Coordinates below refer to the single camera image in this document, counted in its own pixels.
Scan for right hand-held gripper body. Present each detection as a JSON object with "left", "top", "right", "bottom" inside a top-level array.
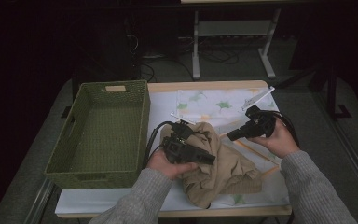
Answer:
[{"left": 241, "top": 86, "right": 277, "bottom": 139}]

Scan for black metal stand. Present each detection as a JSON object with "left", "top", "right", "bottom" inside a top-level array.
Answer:
[{"left": 318, "top": 60, "right": 352, "bottom": 121}]

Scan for green woven basket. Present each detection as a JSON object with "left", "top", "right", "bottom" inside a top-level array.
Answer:
[{"left": 43, "top": 79, "right": 152, "bottom": 190}]

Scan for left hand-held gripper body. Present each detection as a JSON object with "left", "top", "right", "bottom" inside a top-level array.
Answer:
[{"left": 161, "top": 112, "right": 198, "bottom": 165}]

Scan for white metal table frame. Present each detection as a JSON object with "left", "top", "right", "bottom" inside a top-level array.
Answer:
[{"left": 180, "top": 0, "right": 313, "bottom": 80}]

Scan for person's left hand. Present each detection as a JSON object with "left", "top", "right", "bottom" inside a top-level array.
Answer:
[{"left": 145, "top": 150, "right": 200, "bottom": 182}]

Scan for white table mat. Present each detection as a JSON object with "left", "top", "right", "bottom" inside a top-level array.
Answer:
[{"left": 55, "top": 90, "right": 294, "bottom": 216}]

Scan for leaf print mesh laundry bag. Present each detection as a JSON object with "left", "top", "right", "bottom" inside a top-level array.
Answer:
[{"left": 175, "top": 88, "right": 291, "bottom": 206}]

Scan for left hand-held gripper cable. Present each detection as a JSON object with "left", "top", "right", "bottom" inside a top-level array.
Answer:
[{"left": 142, "top": 120, "right": 175, "bottom": 170}]

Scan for beige garment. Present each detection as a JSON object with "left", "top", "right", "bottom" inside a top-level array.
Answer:
[{"left": 159, "top": 120, "right": 264, "bottom": 209}]

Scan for person's right hand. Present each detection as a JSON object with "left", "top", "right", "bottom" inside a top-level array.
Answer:
[{"left": 248, "top": 119, "right": 295, "bottom": 160}]

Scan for black floor cables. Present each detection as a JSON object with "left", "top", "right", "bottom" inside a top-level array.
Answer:
[{"left": 139, "top": 36, "right": 241, "bottom": 82}]

